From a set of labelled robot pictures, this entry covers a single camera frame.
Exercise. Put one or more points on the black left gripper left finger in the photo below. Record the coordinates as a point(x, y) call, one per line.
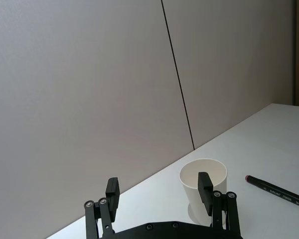
point(113, 199)

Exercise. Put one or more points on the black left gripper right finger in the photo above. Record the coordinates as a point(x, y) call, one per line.
point(207, 196)

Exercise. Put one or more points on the white paper cup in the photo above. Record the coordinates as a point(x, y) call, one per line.
point(204, 191)

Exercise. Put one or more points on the black marker pen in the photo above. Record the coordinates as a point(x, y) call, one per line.
point(276, 190)

